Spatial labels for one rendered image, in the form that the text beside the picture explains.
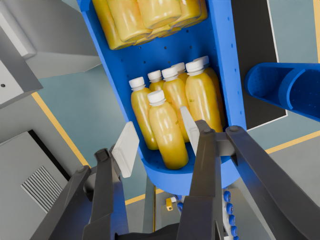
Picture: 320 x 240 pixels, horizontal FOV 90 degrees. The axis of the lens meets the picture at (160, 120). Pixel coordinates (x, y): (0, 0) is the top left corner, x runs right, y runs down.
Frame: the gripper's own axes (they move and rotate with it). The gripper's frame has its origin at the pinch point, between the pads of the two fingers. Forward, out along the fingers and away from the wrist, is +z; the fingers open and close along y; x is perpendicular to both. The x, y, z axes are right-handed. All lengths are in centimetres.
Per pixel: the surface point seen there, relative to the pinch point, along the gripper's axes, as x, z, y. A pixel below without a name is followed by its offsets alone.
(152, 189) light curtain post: -73, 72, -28
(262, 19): 12, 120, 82
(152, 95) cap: 0.7, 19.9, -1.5
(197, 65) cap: 3.8, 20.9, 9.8
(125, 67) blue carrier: 8.1, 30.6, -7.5
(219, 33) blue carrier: 8.4, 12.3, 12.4
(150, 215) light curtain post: -73, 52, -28
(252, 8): 21, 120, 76
